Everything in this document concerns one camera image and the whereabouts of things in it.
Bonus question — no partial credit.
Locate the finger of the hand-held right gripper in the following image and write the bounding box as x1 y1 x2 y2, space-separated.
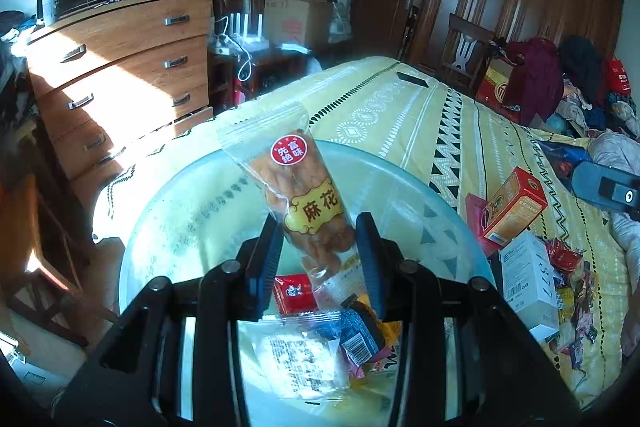
570 161 640 223

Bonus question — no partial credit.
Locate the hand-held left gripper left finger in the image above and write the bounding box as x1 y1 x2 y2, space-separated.
50 213 286 427

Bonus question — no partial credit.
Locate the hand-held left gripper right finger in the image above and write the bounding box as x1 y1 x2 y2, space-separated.
354 212 583 427

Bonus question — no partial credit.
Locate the dark blue red packet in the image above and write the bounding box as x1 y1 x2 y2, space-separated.
537 142 593 180

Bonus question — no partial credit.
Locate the large clear bowl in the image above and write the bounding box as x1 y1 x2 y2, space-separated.
117 139 511 427

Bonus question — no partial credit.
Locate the clear fried twist packet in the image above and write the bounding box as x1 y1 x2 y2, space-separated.
216 102 358 303

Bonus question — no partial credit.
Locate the white floral quilt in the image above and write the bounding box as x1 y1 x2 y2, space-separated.
587 132 640 253

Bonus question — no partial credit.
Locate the small red packet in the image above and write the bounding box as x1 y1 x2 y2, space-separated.
272 273 321 315

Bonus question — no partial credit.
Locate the pile of clothes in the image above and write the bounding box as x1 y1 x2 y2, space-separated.
545 79 640 140

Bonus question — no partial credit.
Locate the orange snack packet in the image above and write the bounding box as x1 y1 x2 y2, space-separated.
370 319 403 358

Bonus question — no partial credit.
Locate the blue brown barcode packet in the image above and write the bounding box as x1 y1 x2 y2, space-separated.
340 307 396 368

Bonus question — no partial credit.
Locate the red and gold carton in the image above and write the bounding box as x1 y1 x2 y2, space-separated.
482 167 548 248

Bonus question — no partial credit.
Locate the clear white puffed balls packet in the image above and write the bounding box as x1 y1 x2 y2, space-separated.
250 312 351 403

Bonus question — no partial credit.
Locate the red paper bag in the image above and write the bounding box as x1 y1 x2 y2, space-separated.
605 59 633 95

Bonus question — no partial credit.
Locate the dark red flat box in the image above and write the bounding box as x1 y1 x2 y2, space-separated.
465 193 503 258

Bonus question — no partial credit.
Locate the pile of mixed snack packets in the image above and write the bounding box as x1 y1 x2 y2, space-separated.
545 237 608 373

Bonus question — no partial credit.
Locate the white box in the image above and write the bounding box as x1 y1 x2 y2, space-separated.
500 231 561 343

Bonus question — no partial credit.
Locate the black garment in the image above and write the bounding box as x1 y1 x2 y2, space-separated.
557 34 606 105

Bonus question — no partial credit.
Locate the maroon garment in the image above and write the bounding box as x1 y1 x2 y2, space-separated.
502 37 566 128

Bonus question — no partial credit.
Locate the red and gold gift box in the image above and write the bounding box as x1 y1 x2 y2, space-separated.
475 59 526 120

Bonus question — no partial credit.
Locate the dark side table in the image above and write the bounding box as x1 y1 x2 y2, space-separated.
207 47 321 108

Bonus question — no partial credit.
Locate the white router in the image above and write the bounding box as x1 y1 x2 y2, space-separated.
220 12 271 52

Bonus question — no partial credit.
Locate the white power strip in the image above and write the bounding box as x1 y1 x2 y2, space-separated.
207 34 241 55

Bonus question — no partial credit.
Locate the wooden stool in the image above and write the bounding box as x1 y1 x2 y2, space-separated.
0 177 121 348

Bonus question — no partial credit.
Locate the cardboard box with red print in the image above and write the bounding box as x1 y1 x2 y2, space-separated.
263 0 333 46

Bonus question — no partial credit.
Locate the wooden dresser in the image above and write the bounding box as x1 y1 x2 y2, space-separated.
25 0 216 208

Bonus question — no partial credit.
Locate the paper cup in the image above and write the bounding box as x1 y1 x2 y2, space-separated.
40 0 63 25

